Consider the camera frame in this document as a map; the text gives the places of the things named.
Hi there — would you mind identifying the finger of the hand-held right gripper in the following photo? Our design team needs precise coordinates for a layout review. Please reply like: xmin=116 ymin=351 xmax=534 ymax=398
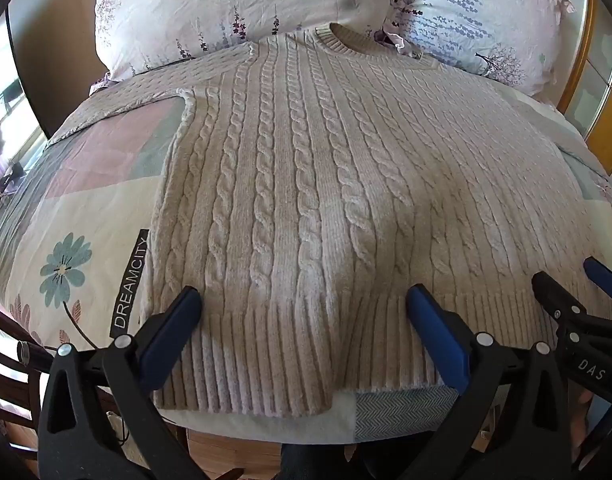
xmin=582 ymin=256 xmax=612 ymax=312
xmin=531 ymin=271 xmax=589 ymax=335

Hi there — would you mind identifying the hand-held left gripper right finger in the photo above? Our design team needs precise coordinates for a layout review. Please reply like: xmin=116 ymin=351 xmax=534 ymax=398
xmin=405 ymin=284 xmax=587 ymax=480

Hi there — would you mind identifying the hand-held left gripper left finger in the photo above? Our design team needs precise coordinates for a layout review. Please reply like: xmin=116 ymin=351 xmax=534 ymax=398
xmin=37 ymin=286 xmax=223 ymax=480

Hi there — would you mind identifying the beige cable knit sweater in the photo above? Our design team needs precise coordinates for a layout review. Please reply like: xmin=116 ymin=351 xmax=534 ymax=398
xmin=46 ymin=24 xmax=612 ymax=418

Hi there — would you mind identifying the patchwork floral bed sheet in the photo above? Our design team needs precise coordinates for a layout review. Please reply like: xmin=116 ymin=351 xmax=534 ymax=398
xmin=0 ymin=72 xmax=612 ymax=446

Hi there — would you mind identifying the dark wooden chair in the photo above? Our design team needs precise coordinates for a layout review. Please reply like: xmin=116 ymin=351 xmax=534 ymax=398
xmin=0 ymin=290 xmax=54 ymax=466

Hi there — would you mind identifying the person's dark trouser leg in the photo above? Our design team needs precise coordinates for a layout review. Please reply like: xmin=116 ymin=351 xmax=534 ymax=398
xmin=280 ymin=442 xmax=349 ymax=480

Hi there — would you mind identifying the wooden bed headboard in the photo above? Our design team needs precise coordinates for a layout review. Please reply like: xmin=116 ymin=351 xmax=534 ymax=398
xmin=556 ymin=0 xmax=612 ymax=177

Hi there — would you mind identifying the purple floral pillow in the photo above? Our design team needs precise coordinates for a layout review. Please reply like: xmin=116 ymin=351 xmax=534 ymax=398
xmin=383 ymin=0 xmax=577 ymax=97

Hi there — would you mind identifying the dark brown panel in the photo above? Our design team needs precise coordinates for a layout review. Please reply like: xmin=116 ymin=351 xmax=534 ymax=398
xmin=7 ymin=2 xmax=109 ymax=142

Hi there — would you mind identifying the pink floral pillow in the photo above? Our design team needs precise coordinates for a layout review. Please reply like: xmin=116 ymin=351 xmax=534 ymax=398
xmin=82 ymin=0 xmax=398 ymax=83

